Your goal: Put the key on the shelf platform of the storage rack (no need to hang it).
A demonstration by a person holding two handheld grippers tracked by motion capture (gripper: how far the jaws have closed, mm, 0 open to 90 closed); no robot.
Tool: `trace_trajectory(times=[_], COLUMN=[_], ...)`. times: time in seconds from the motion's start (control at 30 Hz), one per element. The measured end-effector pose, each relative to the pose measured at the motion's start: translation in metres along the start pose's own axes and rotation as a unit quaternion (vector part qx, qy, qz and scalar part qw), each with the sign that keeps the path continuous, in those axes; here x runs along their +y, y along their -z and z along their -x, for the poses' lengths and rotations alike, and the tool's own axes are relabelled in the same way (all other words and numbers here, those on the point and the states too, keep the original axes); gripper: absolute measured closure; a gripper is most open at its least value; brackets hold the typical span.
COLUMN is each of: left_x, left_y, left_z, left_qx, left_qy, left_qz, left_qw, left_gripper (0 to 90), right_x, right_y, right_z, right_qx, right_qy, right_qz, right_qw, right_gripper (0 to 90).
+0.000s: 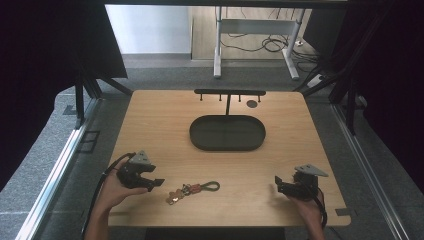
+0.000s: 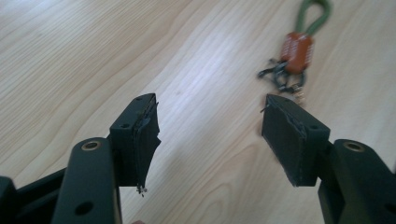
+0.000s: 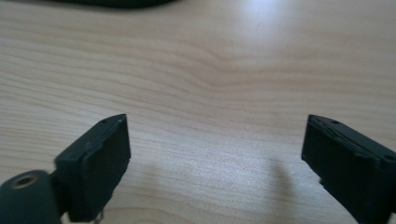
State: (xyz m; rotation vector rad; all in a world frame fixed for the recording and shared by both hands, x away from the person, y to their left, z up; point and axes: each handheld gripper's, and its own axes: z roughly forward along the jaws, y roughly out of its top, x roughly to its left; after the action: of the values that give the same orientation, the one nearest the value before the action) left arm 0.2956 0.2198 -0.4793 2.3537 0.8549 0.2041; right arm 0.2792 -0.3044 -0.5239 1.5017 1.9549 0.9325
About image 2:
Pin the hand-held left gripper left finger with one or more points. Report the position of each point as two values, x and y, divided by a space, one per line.
134 146

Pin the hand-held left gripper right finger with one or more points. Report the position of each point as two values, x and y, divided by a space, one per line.
292 140

